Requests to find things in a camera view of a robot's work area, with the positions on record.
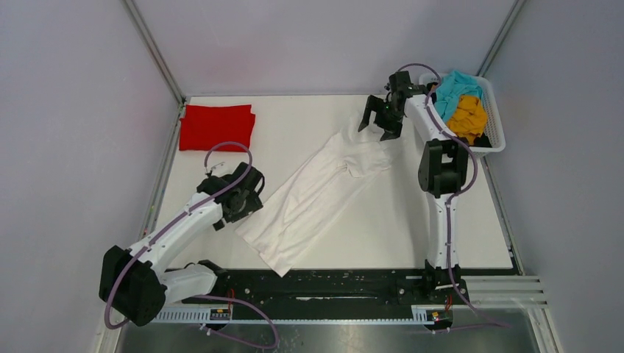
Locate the teal t-shirt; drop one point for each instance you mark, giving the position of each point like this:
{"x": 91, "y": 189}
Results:
{"x": 452, "y": 87}

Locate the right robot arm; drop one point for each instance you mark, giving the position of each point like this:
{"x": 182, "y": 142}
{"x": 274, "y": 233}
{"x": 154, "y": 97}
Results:
{"x": 447, "y": 168}

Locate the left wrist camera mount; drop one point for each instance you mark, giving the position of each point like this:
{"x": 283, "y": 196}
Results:
{"x": 211, "y": 170}

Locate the folded red t-shirt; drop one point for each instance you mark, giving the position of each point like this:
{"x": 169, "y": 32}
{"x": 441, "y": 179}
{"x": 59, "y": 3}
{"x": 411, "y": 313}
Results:
{"x": 226, "y": 128}

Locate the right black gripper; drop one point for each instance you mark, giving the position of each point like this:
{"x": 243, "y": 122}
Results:
{"x": 373, "y": 104}

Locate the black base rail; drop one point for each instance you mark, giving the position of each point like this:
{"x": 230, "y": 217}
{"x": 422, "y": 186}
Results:
{"x": 331, "y": 295}

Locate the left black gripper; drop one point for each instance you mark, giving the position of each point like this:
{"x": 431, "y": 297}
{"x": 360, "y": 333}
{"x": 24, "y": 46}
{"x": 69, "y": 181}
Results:
{"x": 253, "y": 204}

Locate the white plastic laundry basket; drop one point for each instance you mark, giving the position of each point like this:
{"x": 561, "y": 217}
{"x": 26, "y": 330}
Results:
{"x": 477, "y": 121}

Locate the black t-shirt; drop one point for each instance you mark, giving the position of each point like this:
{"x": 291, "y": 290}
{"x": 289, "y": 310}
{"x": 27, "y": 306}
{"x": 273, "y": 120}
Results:
{"x": 482, "y": 141}

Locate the white t-shirt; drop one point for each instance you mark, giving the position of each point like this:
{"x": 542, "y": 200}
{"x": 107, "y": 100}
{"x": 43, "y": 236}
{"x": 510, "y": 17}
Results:
{"x": 311, "y": 200}

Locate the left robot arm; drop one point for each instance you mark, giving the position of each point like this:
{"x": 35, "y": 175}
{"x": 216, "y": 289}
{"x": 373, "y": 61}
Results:
{"x": 137, "y": 281}

